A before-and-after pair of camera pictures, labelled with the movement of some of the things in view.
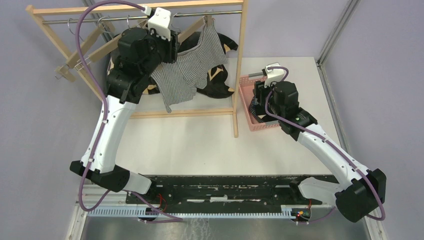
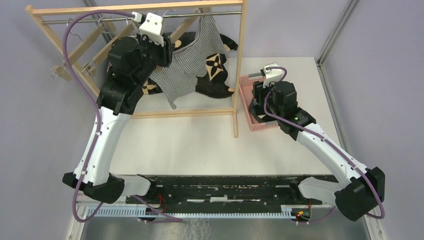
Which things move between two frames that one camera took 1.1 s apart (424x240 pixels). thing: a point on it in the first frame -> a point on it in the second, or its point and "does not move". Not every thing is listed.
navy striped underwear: [259, 111] does not move
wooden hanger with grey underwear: [207, 19] -> [203, 11]
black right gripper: [260, 91] does not move
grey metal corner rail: [321, 64] does not move
